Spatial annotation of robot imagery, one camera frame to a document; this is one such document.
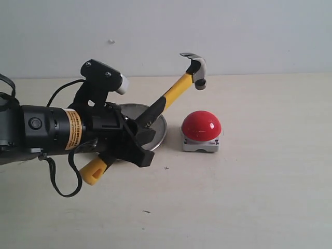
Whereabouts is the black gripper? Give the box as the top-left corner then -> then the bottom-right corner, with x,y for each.
80,102 -> 156,168

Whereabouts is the yellow black claw hammer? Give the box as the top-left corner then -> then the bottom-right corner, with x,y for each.
80,52 -> 206,185

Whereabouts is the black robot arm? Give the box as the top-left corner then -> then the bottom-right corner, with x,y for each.
1,92 -> 155,167

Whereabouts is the red dome push button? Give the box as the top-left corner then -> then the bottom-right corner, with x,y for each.
181,110 -> 223,153

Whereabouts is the round steel plate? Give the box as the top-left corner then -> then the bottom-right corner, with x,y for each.
120,103 -> 167,151

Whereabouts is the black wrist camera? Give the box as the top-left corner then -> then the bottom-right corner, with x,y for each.
73,59 -> 130,107

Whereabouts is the black cable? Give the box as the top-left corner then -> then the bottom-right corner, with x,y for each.
38,79 -> 98,198

